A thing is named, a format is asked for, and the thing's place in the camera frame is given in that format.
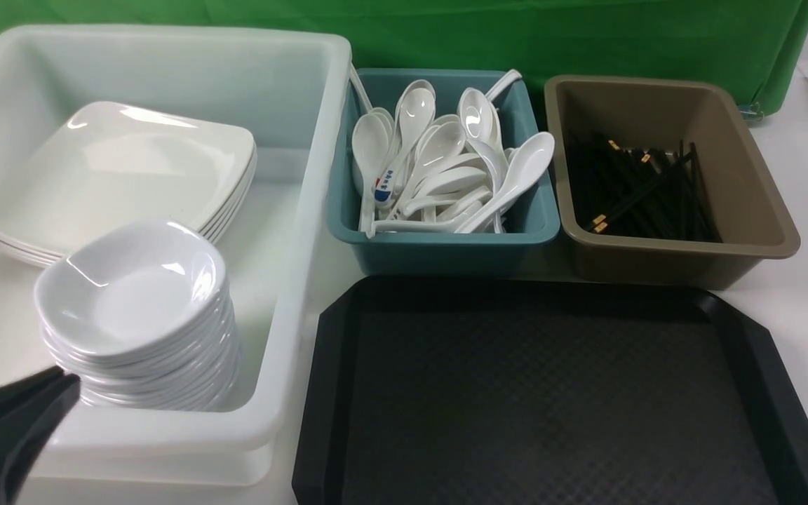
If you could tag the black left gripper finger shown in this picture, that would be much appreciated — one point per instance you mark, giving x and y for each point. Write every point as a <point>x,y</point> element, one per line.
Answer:
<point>31,409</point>

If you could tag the large white square plate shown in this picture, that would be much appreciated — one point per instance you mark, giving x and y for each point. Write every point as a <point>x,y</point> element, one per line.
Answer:
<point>112,164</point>

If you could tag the olive brown chopstick bin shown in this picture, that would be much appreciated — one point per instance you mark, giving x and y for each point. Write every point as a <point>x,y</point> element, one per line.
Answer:
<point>745,204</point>

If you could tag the teal plastic spoon bin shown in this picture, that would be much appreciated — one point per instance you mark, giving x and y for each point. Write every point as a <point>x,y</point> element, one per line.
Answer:
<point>532,222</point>

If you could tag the black plastic serving tray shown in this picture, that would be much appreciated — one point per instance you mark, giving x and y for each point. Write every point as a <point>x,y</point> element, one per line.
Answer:
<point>456,390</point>

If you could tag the pile of black chopsticks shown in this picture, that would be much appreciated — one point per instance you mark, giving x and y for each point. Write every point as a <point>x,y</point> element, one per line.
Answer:
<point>638,192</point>

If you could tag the stack of white sauce dishes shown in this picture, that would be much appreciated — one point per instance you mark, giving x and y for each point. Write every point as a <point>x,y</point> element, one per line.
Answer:
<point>144,317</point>

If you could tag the pile of white soup spoons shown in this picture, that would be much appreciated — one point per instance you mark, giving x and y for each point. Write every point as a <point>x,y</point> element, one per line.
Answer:
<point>417,171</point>

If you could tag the green cloth backdrop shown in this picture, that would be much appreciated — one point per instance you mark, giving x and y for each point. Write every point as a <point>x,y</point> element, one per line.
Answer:
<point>749,48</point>

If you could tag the stack of white square plates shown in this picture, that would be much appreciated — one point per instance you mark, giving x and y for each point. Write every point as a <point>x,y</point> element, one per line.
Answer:
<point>212,231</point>

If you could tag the large white plastic tub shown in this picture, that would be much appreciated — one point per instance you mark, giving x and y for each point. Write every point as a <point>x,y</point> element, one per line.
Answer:
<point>289,90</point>

